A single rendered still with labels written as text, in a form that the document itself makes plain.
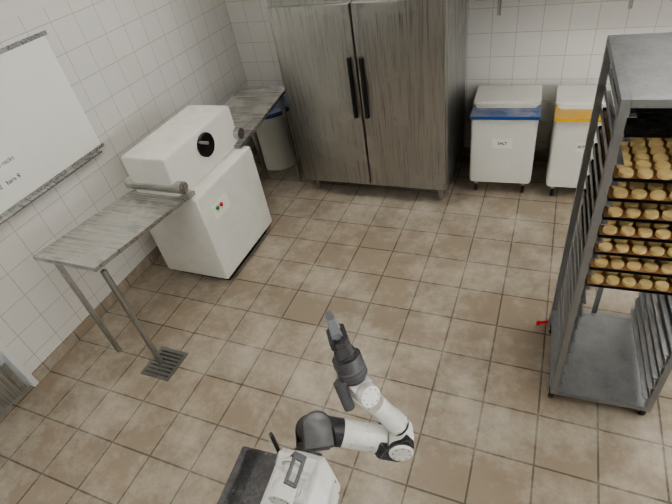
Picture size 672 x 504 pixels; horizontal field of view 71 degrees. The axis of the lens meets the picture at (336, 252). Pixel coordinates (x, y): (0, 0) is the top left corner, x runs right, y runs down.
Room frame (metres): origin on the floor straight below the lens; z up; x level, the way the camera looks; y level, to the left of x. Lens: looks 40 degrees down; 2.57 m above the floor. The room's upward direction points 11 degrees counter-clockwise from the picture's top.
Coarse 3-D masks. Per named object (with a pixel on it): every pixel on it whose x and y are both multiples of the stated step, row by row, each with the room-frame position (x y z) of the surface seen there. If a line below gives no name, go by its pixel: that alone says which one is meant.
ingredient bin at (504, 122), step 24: (480, 96) 3.88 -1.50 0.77; (504, 96) 3.79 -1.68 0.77; (528, 96) 3.70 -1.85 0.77; (480, 120) 3.54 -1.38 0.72; (504, 120) 3.46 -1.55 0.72; (528, 120) 3.38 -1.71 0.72; (480, 144) 3.53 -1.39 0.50; (504, 144) 3.44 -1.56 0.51; (528, 144) 3.36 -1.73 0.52; (480, 168) 3.53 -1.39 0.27; (504, 168) 3.44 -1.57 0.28; (528, 168) 3.35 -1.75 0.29
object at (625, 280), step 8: (584, 240) 1.67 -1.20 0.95; (600, 272) 1.44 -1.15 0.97; (608, 272) 1.42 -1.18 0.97; (616, 272) 1.41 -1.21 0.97; (592, 280) 1.40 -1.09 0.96; (600, 280) 1.39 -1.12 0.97; (608, 280) 1.38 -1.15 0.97; (616, 280) 1.37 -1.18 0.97; (624, 280) 1.36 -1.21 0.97; (632, 280) 1.35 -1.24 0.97; (640, 280) 1.34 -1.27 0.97; (648, 280) 1.33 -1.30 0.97; (656, 280) 1.34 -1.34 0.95; (664, 280) 1.32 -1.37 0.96; (640, 288) 1.31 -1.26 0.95; (648, 288) 1.30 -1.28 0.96; (656, 288) 1.29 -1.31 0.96; (664, 288) 1.27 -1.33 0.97
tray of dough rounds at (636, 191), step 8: (600, 128) 1.93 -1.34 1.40; (600, 136) 1.86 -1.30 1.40; (600, 144) 1.79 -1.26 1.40; (624, 184) 1.45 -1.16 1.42; (632, 184) 1.44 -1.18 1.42; (640, 184) 1.43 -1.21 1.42; (648, 184) 1.43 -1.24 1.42; (656, 184) 1.41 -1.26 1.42; (664, 184) 1.43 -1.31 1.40; (608, 192) 1.45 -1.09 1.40; (616, 192) 1.41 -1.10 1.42; (624, 192) 1.40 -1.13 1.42; (632, 192) 1.40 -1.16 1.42; (640, 192) 1.38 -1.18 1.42; (648, 192) 1.40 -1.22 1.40; (656, 192) 1.37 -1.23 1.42; (664, 192) 1.36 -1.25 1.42; (608, 200) 1.40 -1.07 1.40; (616, 200) 1.38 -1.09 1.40; (624, 200) 1.37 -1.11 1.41; (632, 200) 1.36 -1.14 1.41; (640, 200) 1.35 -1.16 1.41; (648, 200) 1.34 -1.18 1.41; (656, 200) 1.34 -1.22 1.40; (664, 200) 1.33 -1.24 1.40
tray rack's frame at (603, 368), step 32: (608, 64) 1.93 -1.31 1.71; (640, 64) 1.62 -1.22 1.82; (640, 96) 1.39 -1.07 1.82; (576, 192) 1.94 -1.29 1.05; (608, 320) 1.77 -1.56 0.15; (576, 352) 1.59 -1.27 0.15; (608, 352) 1.55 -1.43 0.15; (576, 384) 1.39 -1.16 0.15; (608, 384) 1.36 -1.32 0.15; (640, 384) 1.32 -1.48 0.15
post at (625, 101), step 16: (624, 96) 1.41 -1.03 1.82; (624, 112) 1.38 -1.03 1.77; (608, 160) 1.39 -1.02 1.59; (608, 176) 1.38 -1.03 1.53; (592, 224) 1.39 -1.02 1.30; (592, 240) 1.38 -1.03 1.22; (576, 288) 1.39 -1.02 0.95; (576, 304) 1.38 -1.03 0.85; (560, 352) 1.39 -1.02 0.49; (560, 368) 1.38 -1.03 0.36
